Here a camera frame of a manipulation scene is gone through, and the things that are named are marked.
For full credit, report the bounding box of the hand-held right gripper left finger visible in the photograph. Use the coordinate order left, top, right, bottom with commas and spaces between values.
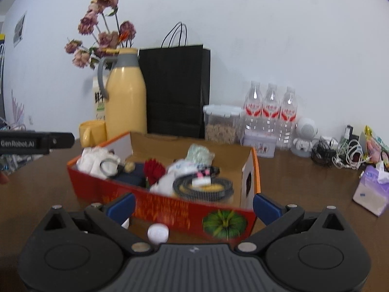
43, 193, 153, 256

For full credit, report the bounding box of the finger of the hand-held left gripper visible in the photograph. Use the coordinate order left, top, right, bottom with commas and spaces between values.
48, 132, 75, 150

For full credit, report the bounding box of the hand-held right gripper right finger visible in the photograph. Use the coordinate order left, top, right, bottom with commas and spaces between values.
235, 193, 347, 255

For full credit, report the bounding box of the dark blue zip case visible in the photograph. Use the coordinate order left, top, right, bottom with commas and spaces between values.
115, 163, 146, 187

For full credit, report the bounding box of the white cloth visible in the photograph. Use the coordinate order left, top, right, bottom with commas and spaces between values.
76, 146, 122, 177

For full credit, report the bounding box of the yellow and white plush toy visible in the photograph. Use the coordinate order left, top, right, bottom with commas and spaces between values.
150, 173, 234, 203

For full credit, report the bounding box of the red cardboard box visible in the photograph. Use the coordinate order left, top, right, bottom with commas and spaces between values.
67, 131, 261, 240

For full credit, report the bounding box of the red artificial rose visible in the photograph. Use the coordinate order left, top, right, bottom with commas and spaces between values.
143, 158, 167, 187

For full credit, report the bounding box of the braided grey cable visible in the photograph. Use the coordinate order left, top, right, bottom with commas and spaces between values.
172, 175, 234, 202

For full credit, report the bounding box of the white plastic wipes pack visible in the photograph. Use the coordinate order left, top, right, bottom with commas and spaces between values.
166, 160, 203, 177

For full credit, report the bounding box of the yellow mug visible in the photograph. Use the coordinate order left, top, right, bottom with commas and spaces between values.
79, 121, 107, 147

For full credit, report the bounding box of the white milk carton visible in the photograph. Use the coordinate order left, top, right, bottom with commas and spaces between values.
93, 77, 107, 120

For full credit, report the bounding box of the pale printed tin box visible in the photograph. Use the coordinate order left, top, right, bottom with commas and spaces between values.
242, 128, 277, 159

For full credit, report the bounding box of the yellow thermos jug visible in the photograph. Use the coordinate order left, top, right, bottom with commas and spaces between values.
97, 48, 148, 142

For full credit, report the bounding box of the white robot-shaped speaker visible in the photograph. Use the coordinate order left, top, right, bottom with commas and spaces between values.
291, 117, 318, 158

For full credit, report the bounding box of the clear lidded food container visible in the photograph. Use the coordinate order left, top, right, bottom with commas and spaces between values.
203, 105, 240, 144

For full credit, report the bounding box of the clear water bottle red label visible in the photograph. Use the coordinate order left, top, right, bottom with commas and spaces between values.
243, 81, 263, 131
262, 83, 281, 134
280, 87, 298, 150

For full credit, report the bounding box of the purple tissue pack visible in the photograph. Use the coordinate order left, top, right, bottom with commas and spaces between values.
353, 163, 389, 216

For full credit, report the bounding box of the dried pink flower bouquet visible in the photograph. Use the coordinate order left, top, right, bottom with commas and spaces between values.
64, 0, 137, 69

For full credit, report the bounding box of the black upright adapter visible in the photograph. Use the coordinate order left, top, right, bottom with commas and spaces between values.
343, 125, 359, 146

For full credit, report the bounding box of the black paper bag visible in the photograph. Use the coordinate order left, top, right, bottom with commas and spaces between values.
138, 22, 211, 139

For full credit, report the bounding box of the colourful snack packet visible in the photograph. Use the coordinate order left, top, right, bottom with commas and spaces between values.
364, 125, 389, 168

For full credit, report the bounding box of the purple plant wall sticker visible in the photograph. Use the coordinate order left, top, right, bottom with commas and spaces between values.
10, 90, 25, 125

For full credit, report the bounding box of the black cable tangle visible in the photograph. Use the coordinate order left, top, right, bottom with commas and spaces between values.
310, 140, 338, 167

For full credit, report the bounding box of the white cable tangle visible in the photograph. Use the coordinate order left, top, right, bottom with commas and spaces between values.
333, 140, 365, 169

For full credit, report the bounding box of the framed wall picture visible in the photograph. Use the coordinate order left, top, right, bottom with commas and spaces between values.
13, 11, 27, 47

